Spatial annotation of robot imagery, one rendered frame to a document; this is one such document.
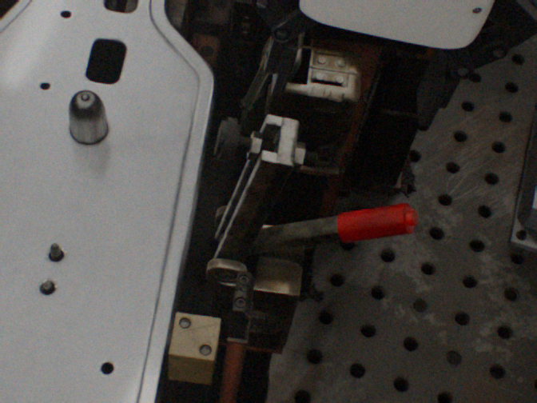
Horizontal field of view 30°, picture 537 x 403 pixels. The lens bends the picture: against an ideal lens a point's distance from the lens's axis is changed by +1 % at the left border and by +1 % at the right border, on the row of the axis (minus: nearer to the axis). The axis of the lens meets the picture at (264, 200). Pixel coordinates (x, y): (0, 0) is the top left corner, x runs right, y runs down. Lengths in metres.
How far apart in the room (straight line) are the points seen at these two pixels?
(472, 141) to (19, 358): 0.71
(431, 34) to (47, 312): 0.40
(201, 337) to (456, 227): 0.57
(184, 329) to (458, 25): 0.31
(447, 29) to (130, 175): 0.39
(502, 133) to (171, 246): 0.61
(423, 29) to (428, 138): 0.75
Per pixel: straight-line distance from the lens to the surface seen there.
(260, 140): 0.63
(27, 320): 0.81
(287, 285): 0.76
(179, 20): 0.98
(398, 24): 0.54
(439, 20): 0.54
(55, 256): 0.82
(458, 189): 1.26
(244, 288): 0.59
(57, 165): 0.87
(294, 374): 1.11
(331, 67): 0.85
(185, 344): 0.72
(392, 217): 0.69
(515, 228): 1.24
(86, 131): 0.87
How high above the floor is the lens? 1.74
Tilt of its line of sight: 60 degrees down
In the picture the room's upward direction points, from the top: 10 degrees clockwise
